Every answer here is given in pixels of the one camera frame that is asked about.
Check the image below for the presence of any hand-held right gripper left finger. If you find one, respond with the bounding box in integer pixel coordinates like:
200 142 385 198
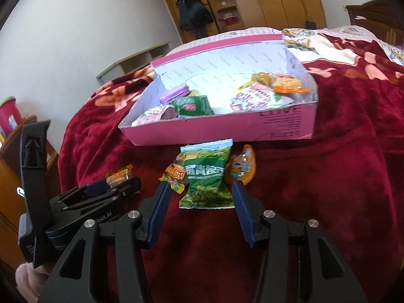
38 181 173 303

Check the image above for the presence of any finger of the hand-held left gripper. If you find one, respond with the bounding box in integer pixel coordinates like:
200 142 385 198
60 178 111 203
63 177 142 211

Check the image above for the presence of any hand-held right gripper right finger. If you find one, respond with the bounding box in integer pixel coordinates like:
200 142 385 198
232 182 368 303

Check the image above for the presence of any yellow orange candy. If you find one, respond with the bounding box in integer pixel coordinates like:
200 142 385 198
105 164 133 187

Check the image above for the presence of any burger gummy packet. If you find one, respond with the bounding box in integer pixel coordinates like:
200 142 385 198
158 153 187 194

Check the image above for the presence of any green pea snack packet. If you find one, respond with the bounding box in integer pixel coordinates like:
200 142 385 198
179 138 236 209

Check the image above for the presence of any pink cardboard box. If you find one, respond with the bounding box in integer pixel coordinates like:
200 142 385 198
118 32 319 146

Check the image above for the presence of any purple tin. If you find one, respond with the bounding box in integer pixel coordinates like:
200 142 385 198
159 84 190 105

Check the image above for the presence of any dark green snack packet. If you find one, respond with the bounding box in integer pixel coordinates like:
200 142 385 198
172 95 215 117

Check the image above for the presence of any orange grainy snack packet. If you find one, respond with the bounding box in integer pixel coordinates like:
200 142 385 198
270 73 311 95

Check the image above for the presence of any yellow snack packet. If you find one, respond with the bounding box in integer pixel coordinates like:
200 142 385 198
237 72 275 90

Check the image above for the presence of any person's left forearm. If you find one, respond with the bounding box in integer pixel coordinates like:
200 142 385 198
14 260 53 303

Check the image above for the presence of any orange sausage packet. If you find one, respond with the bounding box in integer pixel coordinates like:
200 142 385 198
224 144 257 185

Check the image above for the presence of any pink white snack packet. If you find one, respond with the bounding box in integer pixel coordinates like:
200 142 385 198
131 104 177 127
229 82 295 112

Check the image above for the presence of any red plastic container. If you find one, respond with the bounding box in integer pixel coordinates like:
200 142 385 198
0 96 24 136

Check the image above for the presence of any red floral blanket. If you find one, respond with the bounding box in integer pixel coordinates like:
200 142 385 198
57 28 404 303

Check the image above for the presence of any white low shelf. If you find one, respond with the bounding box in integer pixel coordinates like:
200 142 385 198
96 41 171 86

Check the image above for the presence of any pink checkered bed sheet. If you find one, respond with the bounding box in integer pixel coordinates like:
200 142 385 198
170 25 404 67

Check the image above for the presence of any dark hanging jacket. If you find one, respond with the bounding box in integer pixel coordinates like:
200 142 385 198
175 0 215 37

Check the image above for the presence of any wooden headboard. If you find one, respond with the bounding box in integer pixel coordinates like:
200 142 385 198
345 0 404 46

